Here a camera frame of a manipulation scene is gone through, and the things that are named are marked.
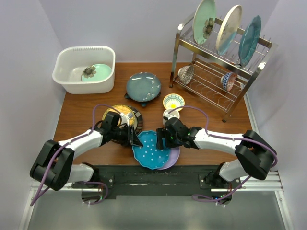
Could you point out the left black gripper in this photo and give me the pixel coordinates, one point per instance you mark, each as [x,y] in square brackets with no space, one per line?
[131,138]

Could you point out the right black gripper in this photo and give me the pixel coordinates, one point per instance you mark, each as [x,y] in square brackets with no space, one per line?
[161,132]

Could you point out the lavender round plate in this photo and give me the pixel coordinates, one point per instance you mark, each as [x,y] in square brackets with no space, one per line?
[173,158]

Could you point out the blue dotted scalloped plate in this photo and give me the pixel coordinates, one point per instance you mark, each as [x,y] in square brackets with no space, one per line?
[149,155]

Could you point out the blue-grey blossom plate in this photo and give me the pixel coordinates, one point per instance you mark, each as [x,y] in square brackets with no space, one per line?
[143,87]

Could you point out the mint green flower plate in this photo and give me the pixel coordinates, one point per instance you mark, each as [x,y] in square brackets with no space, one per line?
[96,72]

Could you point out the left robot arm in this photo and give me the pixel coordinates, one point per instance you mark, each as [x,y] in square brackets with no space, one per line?
[54,165]

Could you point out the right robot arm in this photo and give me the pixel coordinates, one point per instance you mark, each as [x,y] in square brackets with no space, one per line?
[254,156]

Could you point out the white plastic bin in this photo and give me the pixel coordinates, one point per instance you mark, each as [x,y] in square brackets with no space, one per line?
[72,61]

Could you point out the black patterned rim plate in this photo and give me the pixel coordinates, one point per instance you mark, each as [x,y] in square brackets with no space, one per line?
[139,119]

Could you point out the white ceramic mug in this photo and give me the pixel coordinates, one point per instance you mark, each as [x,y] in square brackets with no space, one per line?
[169,113]

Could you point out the woven straw round mat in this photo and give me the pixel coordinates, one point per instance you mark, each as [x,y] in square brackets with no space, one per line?
[121,108]

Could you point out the yellow teal patterned bowl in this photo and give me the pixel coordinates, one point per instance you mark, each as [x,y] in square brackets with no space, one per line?
[173,100]

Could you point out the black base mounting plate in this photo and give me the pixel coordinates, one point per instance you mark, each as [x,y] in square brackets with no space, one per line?
[179,180]

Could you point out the brown patterned bowl in rack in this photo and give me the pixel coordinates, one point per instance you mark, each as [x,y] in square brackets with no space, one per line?
[186,74]

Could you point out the blue red bowl in rack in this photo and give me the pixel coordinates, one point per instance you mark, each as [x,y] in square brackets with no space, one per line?
[227,81]

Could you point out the beige blue plate in rack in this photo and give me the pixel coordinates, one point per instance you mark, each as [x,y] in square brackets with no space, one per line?
[228,29]

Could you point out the mint flower plate in rack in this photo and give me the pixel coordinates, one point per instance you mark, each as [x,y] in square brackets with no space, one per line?
[203,21]

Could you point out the teal scalloped plate in rack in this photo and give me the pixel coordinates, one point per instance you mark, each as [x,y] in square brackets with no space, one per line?
[249,41]

